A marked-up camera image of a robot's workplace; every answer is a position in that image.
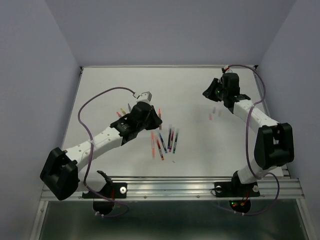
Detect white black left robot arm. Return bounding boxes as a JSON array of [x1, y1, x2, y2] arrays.
[[40, 91, 162, 203]]

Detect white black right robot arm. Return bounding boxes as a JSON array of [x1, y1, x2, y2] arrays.
[[203, 72, 295, 195]]

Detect light orange marker pen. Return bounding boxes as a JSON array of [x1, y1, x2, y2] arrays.
[[151, 131, 156, 159]]

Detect dark red marker pen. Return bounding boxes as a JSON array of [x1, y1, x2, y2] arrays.
[[167, 126, 172, 152]]

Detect red orange marker pen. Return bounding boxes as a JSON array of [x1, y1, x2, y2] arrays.
[[156, 138, 165, 161]]

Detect green marker pen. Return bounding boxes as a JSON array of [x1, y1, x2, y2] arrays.
[[172, 128, 180, 154]]

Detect blue marker pen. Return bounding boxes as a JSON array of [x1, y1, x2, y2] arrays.
[[157, 129, 168, 154]]

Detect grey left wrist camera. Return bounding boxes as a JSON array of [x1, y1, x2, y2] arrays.
[[137, 91, 152, 104]]

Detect aluminium table edge rail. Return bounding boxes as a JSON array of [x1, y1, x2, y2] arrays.
[[252, 65, 267, 109]]

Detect aluminium front frame rails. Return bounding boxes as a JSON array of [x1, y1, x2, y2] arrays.
[[40, 176, 305, 202]]

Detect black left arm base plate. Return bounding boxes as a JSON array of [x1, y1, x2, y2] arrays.
[[82, 170, 130, 219]]

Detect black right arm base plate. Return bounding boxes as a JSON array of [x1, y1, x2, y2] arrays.
[[210, 181, 260, 214]]

